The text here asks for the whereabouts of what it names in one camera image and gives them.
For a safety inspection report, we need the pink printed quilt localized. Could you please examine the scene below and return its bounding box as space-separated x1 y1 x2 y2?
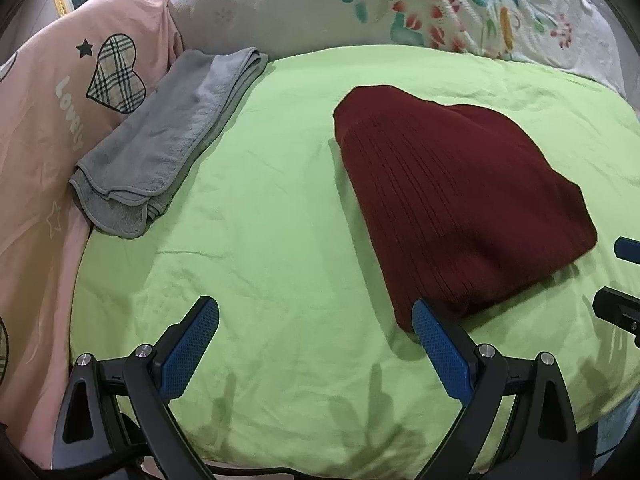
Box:
0 0 186 471

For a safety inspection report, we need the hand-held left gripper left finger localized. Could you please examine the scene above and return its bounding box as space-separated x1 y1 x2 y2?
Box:
50 296 221 480

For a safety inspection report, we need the green bed sheet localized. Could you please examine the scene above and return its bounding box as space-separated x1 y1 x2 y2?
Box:
70 44 640 478

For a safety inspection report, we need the floral fleece blanket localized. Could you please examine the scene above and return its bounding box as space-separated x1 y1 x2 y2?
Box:
167 0 626 98

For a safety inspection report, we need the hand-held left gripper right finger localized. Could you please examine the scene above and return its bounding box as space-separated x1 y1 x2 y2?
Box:
411 299 583 480

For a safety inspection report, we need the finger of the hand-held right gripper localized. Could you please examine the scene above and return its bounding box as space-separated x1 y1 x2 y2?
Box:
592 286 640 349
614 236 640 264

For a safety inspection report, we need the maroon knit sweater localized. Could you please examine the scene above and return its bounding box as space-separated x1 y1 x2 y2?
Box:
333 85 598 333

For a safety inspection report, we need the grey folded towel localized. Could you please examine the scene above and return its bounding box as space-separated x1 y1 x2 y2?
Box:
69 47 269 238

